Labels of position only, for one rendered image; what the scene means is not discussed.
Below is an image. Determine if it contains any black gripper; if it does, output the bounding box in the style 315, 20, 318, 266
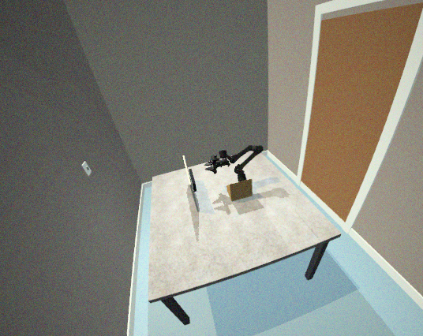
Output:
204, 155, 223, 174

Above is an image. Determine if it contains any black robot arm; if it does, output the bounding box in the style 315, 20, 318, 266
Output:
219, 145, 263, 182

